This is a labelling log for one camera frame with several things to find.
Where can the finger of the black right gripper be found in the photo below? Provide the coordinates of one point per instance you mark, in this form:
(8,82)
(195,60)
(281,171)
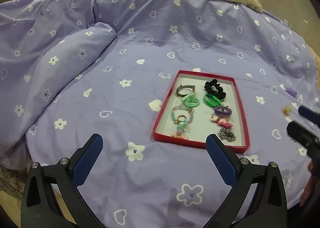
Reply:
(308,114)
(301,135)

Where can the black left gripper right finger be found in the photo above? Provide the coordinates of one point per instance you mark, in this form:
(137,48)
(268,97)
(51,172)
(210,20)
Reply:
(268,207)

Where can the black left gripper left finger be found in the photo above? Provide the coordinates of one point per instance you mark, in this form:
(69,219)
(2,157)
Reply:
(51,197)

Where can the pink cartoon hair clip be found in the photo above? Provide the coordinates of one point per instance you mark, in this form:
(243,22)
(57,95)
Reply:
(221,122)

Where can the black velvet scrunchie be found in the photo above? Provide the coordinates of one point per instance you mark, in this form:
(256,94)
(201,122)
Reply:
(214,88)

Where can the colourful charm hair clip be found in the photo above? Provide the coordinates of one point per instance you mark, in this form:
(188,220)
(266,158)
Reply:
(180,131)

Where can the person's right hand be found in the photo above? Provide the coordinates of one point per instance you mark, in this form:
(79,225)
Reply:
(309,189)

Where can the small beige charm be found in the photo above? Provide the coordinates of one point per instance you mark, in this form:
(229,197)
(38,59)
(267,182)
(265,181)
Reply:
(287,110)

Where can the red shallow tray box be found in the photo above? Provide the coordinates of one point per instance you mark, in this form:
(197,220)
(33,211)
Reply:
(200,127)

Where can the purple floral bed duvet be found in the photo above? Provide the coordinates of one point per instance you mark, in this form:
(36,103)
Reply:
(71,68)

